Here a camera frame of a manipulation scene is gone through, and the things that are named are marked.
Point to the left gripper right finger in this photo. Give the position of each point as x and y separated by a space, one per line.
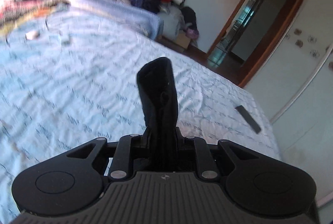
229 181

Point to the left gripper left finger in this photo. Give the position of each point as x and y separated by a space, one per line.
66 183

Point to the black pants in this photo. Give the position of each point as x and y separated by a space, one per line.
158 96

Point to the black smartphone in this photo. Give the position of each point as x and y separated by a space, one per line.
249 119

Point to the white script-print bed quilt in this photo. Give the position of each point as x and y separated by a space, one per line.
70 77

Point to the white wardrobe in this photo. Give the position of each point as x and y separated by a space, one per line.
294 88

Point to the blue striped bed sheet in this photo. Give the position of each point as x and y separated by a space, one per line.
148 23

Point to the cardboard box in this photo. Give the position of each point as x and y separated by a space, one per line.
181 42

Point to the colourful folded blanket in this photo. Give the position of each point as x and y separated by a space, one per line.
16 12

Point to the wooden door frame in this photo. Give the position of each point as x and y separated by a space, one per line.
249 37

